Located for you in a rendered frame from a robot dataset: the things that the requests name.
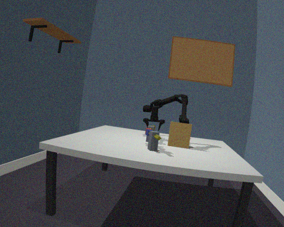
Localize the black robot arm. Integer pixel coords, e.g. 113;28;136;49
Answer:
143;94;189;124

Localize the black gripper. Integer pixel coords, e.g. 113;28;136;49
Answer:
143;113;165;131

